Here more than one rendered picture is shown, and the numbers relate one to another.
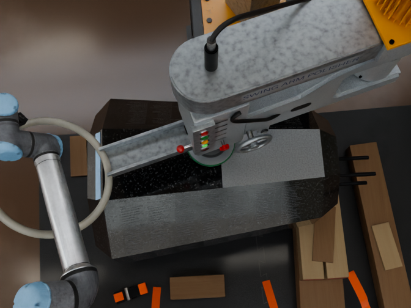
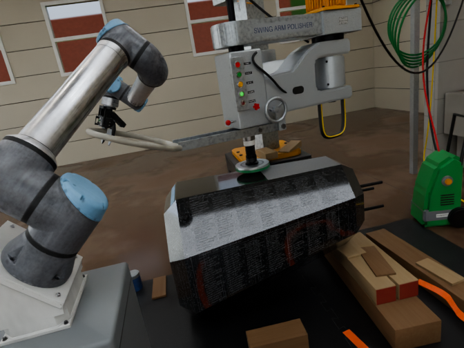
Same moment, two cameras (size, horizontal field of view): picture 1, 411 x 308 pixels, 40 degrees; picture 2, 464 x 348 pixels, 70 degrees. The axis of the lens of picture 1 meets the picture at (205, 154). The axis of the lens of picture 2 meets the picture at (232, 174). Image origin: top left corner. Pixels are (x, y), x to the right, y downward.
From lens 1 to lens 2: 2.25 m
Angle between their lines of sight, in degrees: 58
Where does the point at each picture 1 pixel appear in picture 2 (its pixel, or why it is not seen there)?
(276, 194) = (311, 181)
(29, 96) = not seen: hidden behind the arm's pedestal
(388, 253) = (445, 273)
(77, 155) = (158, 286)
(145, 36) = not seen: hidden behind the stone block
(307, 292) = (389, 312)
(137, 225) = (205, 220)
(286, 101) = (286, 74)
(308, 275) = (379, 286)
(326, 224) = (373, 255)
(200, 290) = (280, 334)
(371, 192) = (400, 248)
